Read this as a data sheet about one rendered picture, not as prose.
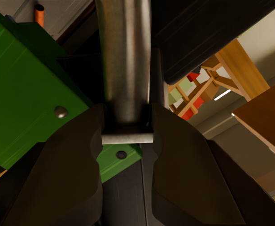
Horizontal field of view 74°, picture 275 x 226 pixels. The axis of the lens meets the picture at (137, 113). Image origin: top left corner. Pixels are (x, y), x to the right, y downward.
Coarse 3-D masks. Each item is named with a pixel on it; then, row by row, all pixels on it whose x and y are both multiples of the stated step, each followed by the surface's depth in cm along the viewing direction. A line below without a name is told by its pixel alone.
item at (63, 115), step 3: (57, 108) 15; (60, 108) 15; (63, 108) 15; (54, 111) 15; (57, 111) 15; (60, 111) 15; (63, 111) 15; (66, 111) 15; (57, 114) 15; (60, 114) 15; (63, 114) 15; (66, 114) 15; (60, 117) 15; (63, 117) 15
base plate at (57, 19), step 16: (0, 0) 38; (16, 0) 40; (32, 0) 44; (48, 0) 47; (64, 0) 51; (80, 0) 56; (16, 16) 44; (32, 16) 48; (48, 16) 52; (64, 16) 57; (48, 32) 59
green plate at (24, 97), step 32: (0, 32) 12; (32, 32) 17; (0, 64) 13; (32, 64) 13; (0, 96) 14; (32, 96) 14; (64, 96) 14; (0, 128) 16; (32, 128) 16; (0, 160) 17; (96, 160) 17; (128, 160) 17
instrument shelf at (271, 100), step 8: (272, 88) 60; (264, 96) 59; (272, 96) 56; (248, 104) 62; (256, 104) 59; (264, 104) 55; (272, 104) 53; (232, 112) 65; (240, 112) 61; (248, 112) 58; (256, 112) 55; (264, 112) 52; (272, 112) 50; (240, 120) 59; (248, 120) 54; (256, 120) 51; (264, 120) 49; (272, 120) 47; (248, 128) 56; (256, 128) 48; (264, 128) 46; (272, 128) 44; (264, 136) 44; (272, 136) 42; (272, 144) 40
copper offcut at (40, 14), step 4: (36, 4) 45; (40, 4) 46; (36, 8) 45; (40, 8) 45; (36, 12) 46; (40, 12) 45; (36, 16) 47; (40, 16) 47; (36, 20) 48; (40, 20) 48; (40, 24) 49
